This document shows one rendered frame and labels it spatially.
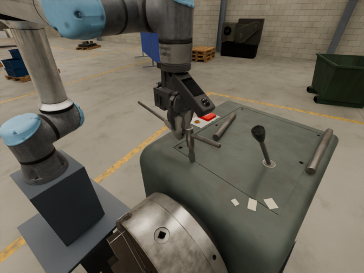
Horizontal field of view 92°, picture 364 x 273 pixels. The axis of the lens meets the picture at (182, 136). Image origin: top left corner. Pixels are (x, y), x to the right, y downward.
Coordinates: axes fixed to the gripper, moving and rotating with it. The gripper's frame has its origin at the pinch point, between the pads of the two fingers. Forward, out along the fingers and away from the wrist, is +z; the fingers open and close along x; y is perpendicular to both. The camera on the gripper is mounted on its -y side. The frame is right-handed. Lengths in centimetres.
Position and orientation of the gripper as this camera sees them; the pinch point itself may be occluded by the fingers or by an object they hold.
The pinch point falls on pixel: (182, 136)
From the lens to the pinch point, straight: 51.5
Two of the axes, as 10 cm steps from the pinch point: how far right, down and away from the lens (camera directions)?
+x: -7.1, 4.0, -5.8
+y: -7.1, -4.0, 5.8
